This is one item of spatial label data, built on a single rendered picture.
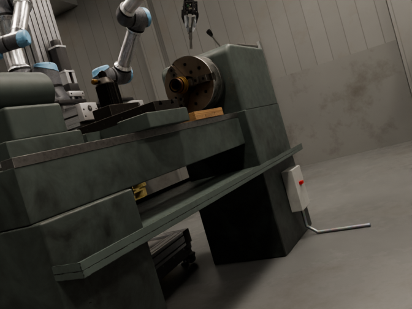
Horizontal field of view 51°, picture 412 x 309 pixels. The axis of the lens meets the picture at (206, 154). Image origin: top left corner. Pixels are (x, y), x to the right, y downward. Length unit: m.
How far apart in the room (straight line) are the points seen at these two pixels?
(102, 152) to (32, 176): 0.29
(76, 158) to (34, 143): 0.13
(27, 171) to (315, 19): 5.38
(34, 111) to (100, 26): 6.15
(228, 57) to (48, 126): 1.29
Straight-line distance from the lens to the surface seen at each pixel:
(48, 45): 2.81
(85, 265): 1.17
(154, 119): 1.64
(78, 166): 1.39
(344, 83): 6.16
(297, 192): 2.71
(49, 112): 1.50
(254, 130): 2.48
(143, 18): 2.73
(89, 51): 7.66
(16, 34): 2.25
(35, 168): 1.28
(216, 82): 2.37
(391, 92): 6.15
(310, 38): 6.26
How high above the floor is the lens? 0.78
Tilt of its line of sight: 2 degrees down
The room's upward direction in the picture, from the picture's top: 16 degrees counter-clockwise
